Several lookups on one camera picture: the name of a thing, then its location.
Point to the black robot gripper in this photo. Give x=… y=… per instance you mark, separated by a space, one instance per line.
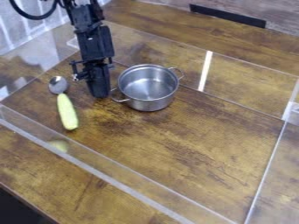
x=96 y=52

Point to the green handled metal spoon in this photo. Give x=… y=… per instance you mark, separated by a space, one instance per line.
x=68 y=117

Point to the small stainless steel pot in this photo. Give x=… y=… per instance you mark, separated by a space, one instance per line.
x=147 y=86

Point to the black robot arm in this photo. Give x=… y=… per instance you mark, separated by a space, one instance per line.
x=83 y=16

